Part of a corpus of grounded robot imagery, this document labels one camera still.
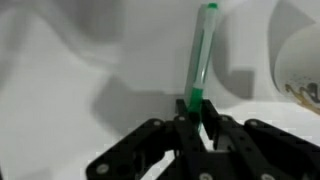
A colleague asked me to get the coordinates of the white printed mug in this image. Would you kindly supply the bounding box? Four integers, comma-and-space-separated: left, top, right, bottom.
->
272, 22, 320, 116

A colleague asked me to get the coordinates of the green and white marker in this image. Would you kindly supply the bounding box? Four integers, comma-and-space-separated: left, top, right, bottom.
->
184, 2, 221, 135

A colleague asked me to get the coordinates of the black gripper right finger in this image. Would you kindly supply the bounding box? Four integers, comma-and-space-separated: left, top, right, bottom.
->
200, 98, 320, 180

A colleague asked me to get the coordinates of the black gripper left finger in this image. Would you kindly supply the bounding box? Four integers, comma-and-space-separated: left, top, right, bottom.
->
85, 98, 208, 180

